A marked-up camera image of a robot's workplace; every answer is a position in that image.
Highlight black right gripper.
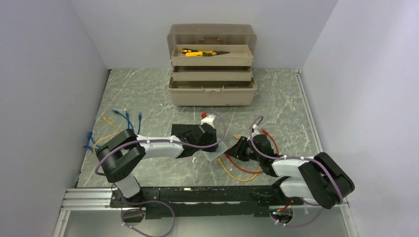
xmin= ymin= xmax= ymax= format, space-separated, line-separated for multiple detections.
xmin=225 ymin=137 xmax=263 ymax=163

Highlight white mini router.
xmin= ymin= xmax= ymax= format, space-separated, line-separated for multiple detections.
xmin=203 ymin=141 xmax=228 ymax=161

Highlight black network switch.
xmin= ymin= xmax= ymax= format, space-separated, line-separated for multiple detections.
xmin=171 ymin=124 xmax=201 ymax=138

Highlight red ethernet cable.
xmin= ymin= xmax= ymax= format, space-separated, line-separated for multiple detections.
xmin=224 ymin=128 xmax=280 ymax=175

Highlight blue ethernet cable long loop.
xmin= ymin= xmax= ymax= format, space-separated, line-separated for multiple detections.
xmin=136 ymin=113 xmax=142 ymax=135

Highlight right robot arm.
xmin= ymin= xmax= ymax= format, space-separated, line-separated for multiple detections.
xmin=226 ymin=134 xmax=355 ymax=209

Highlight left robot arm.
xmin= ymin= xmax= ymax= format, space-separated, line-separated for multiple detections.
xmin=96 ymin=123 xmax=218 ymax=207

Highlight beige plastic toolbox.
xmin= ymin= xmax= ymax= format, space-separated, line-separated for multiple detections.
xmin=167 ymin=24 xmax=257 ymax=106

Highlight yellow black pliers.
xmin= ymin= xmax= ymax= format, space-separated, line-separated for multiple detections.
xmin=185 ymin=51 xmax=230 ymax=57

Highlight yellow black screwdriver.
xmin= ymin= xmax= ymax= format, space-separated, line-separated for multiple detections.
xmin=181 ymin=48 xmax=200 ymax=54

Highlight aluminium frame rail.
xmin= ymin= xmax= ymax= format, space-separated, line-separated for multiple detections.
xmin=56 ymin=68 xmax=348 ymax=237

